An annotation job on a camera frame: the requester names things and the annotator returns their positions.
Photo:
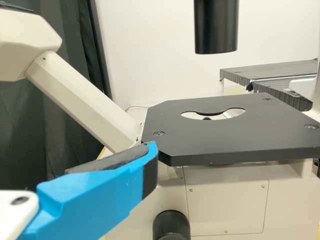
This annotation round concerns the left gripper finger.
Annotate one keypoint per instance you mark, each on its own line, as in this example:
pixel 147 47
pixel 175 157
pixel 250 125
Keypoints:
pixel 87 200

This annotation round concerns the cream microscope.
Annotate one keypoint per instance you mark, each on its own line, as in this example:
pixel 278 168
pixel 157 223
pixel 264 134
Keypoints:
pixel 225 140

